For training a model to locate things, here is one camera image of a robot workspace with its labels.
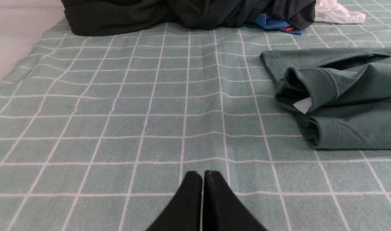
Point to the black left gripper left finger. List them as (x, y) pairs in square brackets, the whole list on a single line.
[(182, 213)]

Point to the dark navy crumpled garment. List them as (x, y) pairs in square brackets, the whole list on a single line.
[(210, 14)]

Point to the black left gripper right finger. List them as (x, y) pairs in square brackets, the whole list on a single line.
[(222, 210)]

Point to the green checkered table cloth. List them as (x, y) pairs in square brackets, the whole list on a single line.
[(97, 133)]

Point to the green long sleeve shirt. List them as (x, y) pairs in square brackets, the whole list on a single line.
[(339, 97)]

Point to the blue crumpled garment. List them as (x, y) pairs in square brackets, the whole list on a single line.
[(269, 23)]

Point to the white crumpled garment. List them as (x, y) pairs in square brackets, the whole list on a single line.
[(333, 12)]

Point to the dark olive crumpled garment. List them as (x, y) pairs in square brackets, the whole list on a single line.
[(92, 18)]

